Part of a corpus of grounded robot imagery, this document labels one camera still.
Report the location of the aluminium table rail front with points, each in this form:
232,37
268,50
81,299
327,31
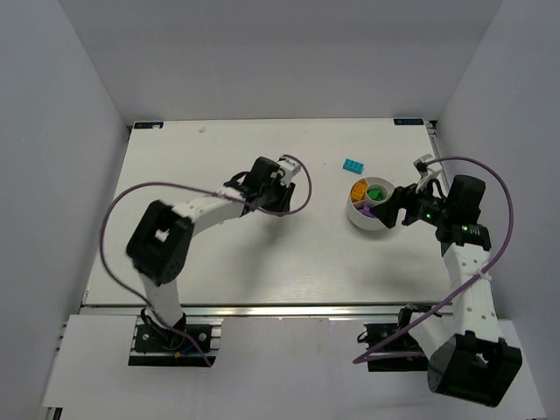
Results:
331,311

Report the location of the corner blue label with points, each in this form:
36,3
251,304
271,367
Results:
148,125
408,121

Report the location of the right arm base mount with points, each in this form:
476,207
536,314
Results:
376,333

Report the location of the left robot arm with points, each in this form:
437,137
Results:
159,245

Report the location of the right corner blue label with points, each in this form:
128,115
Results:
408,121

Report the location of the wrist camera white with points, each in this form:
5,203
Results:
289,167
427,171

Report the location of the orange long lego brick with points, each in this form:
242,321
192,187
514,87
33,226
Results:
359,191

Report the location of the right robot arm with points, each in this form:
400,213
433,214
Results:
468,359

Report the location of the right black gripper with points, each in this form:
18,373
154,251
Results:
405,206

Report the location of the cyan long lego brick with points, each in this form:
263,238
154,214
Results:
353,166

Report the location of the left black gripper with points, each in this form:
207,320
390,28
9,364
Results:
282,198

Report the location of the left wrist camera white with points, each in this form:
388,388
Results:
289,167

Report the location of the white divided round container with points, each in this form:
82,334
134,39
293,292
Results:
359,220

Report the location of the purple lego brick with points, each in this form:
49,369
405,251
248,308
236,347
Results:
367,212

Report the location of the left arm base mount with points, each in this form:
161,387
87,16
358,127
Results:
154,346

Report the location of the green lego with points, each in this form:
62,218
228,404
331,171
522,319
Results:
376,194

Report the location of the left corner blue label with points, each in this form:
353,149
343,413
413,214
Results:
148,125

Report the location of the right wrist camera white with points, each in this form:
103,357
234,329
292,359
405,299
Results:
427,171

